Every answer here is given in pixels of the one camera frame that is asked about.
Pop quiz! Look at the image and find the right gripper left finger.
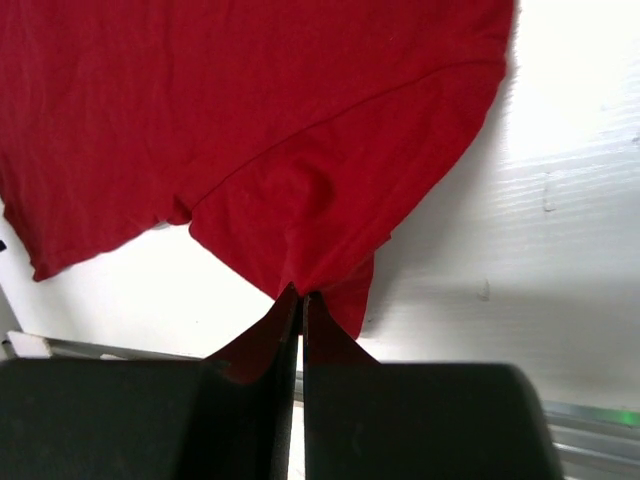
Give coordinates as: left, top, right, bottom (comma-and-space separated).
1, 288, 300, 479

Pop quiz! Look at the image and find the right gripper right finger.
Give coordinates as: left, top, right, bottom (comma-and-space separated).
303, 294, 563, 479

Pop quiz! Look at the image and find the dark red t shirt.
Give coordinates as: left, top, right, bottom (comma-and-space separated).
0, 0, 521, 386

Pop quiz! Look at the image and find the aluminium frame rail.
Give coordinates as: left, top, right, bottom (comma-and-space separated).
1, 330, 639, 475

